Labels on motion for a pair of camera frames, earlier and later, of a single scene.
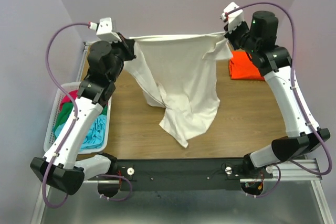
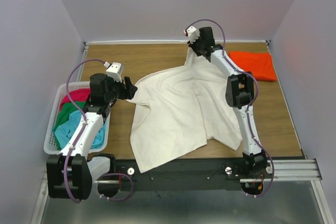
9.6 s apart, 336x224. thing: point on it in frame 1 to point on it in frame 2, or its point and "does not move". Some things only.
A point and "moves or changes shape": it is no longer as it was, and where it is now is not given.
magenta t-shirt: [67, 99] does not move
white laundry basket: [61, 91] does not move
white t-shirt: [179, 72] moves or changes shape
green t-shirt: [66, 112] does not move
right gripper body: [235, 36] to [196, 46]
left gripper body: [122, 50] to [118, 90]
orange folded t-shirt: [241, 66] does not move
